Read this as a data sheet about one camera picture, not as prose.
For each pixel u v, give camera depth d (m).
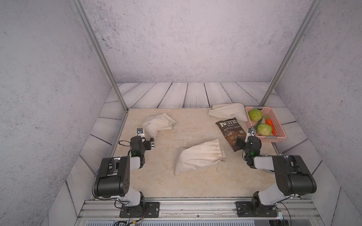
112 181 0.45
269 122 1.08
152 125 0.99
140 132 0.82
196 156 0.82
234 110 1.11
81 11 0.72
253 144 0.71
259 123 1.08
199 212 0.73
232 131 1.02
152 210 0.73
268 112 1.13
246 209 0.72
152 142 0.89
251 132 0.81
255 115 1.08
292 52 0.86
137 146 0.73
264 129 0.98
